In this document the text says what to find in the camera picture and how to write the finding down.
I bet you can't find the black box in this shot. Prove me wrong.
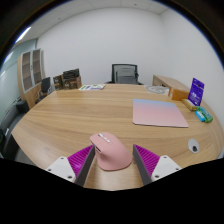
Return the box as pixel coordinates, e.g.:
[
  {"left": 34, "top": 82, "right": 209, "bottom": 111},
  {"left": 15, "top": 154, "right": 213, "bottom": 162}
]
[{"left": 62, "top": 68, "right": 81, "bottom": 80}]

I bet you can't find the small tan packet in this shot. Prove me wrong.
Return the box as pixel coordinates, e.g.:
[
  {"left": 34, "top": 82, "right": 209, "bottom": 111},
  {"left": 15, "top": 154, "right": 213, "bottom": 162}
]
[{"left": 181, "top": 98, "right": 200, "bottom": 112}]

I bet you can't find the white green purple leaflet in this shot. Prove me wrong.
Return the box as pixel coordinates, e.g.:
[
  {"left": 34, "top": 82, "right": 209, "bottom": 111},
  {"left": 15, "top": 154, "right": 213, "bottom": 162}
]
[{"left": 78, "top": 83, "right": 107, "bottom": 92}]

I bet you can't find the dark brown box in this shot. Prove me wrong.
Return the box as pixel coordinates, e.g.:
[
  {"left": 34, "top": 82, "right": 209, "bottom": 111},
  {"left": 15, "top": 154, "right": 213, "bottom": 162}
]
[{"left": 53, "top": 75, "right": 83, "bottom": 91}]

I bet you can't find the white round cable grommet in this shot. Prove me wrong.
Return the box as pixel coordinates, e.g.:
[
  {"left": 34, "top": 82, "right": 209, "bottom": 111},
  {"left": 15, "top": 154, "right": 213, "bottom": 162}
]
[{"left": 187, "top": 138, "right": 200, "bottom": 154}]

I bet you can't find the black sofa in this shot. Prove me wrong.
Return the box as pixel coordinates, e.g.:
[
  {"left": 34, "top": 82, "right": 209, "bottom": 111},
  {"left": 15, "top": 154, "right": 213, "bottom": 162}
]
[{"left": 0, "top": 99, "right": 30, "bottom": 159}]

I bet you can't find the black mesh office chair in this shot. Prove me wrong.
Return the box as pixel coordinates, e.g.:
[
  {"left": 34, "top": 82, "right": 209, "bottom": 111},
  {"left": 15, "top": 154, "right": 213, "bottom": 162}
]
[{"left": 105, "top": 63, "right": 144, "bottom": 85}]

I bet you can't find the small blue packet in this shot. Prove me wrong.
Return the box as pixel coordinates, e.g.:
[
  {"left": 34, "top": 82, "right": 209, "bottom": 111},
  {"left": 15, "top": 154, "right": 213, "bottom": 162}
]
[{"left": 194, "top": 110, "right": 206, "bottom": 122}]

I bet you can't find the ceiling light strip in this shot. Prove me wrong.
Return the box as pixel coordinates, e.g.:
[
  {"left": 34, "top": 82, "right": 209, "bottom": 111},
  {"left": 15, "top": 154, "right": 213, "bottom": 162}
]
[{"left": 14, "top": 26, "right": 33, "bottom": 44}]

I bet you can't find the wooden shelf unit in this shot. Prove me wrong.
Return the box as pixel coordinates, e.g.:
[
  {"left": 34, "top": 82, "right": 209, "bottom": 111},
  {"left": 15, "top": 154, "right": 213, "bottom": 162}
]
[{"left": 17, "top": 48, "right": 47, "bottom": 109}]

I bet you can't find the wooden side desk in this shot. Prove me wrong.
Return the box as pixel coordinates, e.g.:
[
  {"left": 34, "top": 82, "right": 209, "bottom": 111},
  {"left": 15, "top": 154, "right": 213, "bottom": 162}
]
[{"left": 152, "top": 74, "right": 191, "bottom": 96}]

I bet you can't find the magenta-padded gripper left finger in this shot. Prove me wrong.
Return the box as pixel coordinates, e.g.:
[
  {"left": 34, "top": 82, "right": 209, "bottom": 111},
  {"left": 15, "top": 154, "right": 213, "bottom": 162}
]
[{"left": 45, "top": 144, "right": 97, "bottom": 188}]

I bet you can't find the purple card package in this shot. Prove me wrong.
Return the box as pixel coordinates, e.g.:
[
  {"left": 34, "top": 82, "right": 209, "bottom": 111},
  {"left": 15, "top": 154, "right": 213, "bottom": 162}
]
[{"left": 187, "top": 77, "right": 205, "bottom": 107}]

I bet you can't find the pink computer mouse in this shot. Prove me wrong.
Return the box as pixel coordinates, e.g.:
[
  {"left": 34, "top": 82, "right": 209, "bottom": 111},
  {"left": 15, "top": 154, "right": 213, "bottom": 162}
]
[{"left": 89, "top": 131, "right": 133, "bottom": 172}]

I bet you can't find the green packet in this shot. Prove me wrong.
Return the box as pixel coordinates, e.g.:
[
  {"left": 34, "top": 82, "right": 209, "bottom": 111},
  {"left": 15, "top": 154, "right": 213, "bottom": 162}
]
[{"left": 199, "top": 106, "right": 214, "bottom": 124}]

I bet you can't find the pink and blue mouse pad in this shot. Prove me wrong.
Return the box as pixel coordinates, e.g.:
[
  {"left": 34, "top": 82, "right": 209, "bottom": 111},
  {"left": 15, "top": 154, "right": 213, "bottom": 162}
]
[{"left": 132, "top": 98, "right": 190, "bottom": 129}]

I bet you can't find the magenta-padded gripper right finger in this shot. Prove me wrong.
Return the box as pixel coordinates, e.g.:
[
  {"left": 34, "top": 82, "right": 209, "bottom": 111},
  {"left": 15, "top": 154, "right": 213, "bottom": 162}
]
[{"left": 132, "top": 143, "right": 183, "bottom": 186}]

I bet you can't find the small black chair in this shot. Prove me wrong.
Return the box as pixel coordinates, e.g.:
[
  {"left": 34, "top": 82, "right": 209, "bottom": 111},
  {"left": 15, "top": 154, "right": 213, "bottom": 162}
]
[{"left": 34, "top": 77, "right": 56, "bottom": 104}]

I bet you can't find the grey backpack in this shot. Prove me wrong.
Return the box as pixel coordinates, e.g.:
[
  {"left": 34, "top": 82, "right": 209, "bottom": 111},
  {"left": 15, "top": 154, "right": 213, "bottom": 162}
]
[{"left": 116, "top": 67, "right": 138, "bottom": 85}]

